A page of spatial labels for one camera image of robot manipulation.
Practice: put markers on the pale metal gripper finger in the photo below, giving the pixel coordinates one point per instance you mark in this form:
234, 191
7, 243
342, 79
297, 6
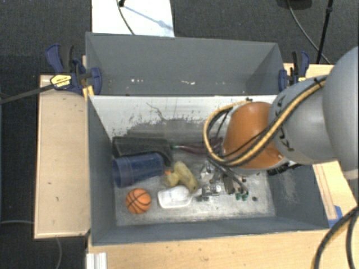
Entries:
211, 189
204, 198

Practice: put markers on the yellow toy duck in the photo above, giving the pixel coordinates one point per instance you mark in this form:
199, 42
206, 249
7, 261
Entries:
183, 176

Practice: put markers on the white plastic bottle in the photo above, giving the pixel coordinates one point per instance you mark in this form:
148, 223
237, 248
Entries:
174, 197

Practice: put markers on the orange toy basketball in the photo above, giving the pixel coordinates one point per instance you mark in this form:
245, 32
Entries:
138, 201

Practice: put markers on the blue plastic cup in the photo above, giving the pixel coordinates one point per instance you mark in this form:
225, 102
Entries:
137, 169

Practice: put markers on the dark green flat block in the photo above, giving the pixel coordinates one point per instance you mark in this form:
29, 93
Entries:
140, 146

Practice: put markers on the grey metal bin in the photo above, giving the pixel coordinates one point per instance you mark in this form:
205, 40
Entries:
179, 66

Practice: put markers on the pale wood board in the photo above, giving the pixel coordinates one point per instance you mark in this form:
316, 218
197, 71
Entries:
61, 161

